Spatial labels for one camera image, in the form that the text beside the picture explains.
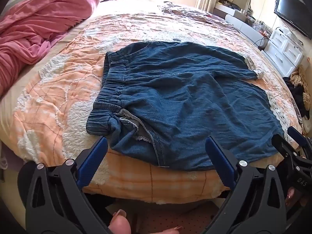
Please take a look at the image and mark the blue denim lace-trimmed pants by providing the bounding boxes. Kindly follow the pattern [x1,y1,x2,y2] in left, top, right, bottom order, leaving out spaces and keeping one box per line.
[86,41,287,171]

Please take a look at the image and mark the right hand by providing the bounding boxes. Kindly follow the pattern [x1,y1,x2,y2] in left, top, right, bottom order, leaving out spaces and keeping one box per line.
[285,187,308,207]

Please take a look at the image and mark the left hand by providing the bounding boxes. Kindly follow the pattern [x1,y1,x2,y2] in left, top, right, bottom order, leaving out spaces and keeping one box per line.
[107,209,184,234]

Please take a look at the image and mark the black clothes pile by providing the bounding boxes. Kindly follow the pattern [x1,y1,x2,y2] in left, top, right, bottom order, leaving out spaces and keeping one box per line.
[283,77,310,120]

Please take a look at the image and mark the tan knitted garment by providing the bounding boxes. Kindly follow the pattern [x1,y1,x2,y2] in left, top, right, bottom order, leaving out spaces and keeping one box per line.
[290,65,311,111]

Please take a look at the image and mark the white drawer cabinet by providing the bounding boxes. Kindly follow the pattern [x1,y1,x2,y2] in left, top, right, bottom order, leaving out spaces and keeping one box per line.
[262,27,309,77]

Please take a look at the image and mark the orange white quilted bedspread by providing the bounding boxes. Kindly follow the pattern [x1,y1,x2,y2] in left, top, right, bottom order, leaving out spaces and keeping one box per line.
[1,1,301,204]

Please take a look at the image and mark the black flat television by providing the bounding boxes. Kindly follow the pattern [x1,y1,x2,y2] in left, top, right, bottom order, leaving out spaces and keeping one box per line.
[274,0,312,39]

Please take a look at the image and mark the white dressing table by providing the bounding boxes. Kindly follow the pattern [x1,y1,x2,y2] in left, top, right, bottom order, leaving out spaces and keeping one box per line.
[213,0,269,50]

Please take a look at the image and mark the pink blanket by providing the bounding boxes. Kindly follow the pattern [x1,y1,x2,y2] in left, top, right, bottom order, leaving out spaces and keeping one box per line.
[1,0,99,95]

